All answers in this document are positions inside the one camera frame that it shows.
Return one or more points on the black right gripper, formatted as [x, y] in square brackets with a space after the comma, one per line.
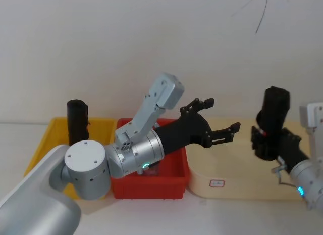
[292, 151]

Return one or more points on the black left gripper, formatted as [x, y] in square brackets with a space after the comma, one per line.
[181, 132]

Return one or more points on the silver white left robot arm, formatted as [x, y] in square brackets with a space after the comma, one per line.
[85, 166]

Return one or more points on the cream shallow tray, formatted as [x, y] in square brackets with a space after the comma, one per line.
[239, 166]

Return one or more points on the white label with red border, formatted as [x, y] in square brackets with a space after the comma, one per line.
[217, 183]

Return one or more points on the red plastic bin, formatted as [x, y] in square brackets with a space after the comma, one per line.
[151, 188]

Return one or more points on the yellow plastic bin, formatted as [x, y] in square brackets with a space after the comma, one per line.
[101, 126]

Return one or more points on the black rolled cloth bundle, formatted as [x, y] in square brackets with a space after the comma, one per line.
[77, 123]

